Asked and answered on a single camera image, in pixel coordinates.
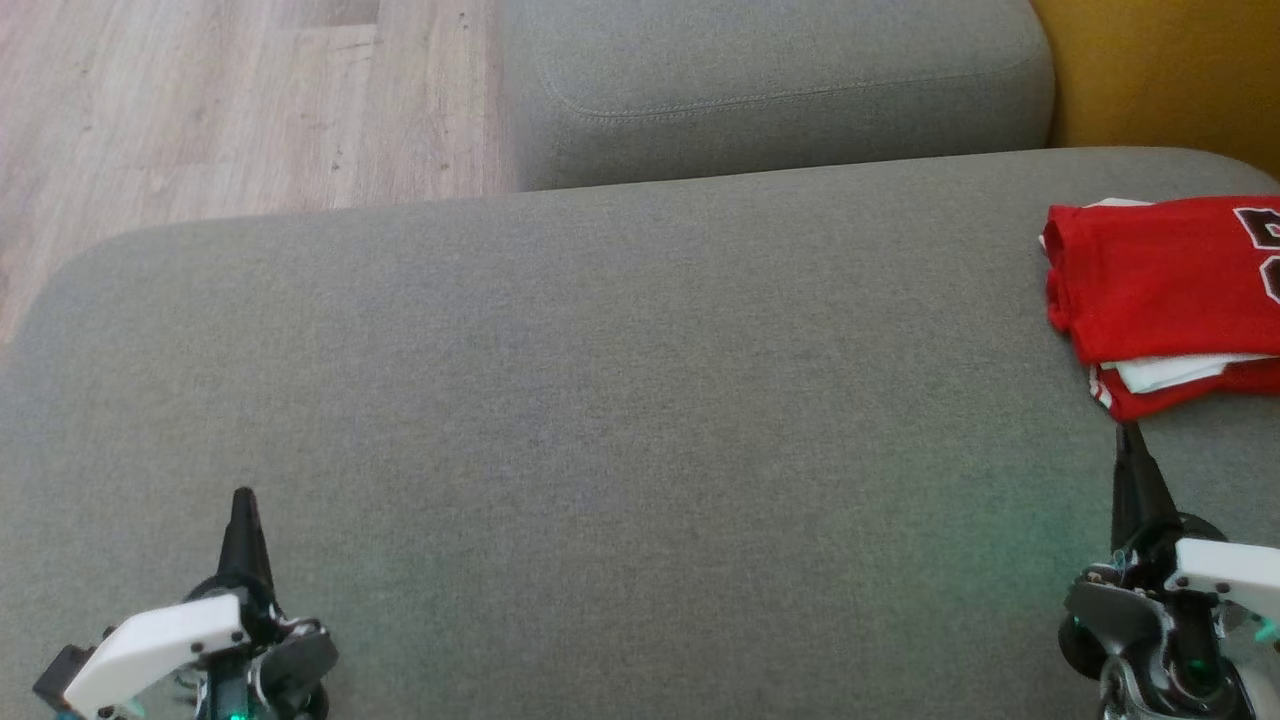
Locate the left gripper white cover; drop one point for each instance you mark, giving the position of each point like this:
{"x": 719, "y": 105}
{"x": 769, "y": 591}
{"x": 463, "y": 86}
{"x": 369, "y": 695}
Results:
{"x": 160, "y": 640}

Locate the red white Bulls shorts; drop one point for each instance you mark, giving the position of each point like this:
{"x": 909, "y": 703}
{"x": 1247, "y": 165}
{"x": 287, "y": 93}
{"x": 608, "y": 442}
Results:
{"x": 1180, "y": 397}

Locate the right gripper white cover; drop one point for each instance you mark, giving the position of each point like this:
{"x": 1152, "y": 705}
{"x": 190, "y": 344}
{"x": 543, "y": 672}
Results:
{"x": 1225, "y": 570}

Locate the small grey sofa cushion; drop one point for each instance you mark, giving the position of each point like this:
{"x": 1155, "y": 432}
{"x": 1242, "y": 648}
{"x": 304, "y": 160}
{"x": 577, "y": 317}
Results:
{"x": 780, "y": 60}

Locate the large grey sofa seat cushion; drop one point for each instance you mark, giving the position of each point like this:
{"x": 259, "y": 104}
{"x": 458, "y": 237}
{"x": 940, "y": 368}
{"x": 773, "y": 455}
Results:
{"x": 600, "y": 400}

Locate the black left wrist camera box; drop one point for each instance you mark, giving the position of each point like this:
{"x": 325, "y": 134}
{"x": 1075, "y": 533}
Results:
{"x": 62, "y": 675}

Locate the red white basketball jersey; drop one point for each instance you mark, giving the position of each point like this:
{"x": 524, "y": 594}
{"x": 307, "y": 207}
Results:
{"x": 1150, "y": 280}

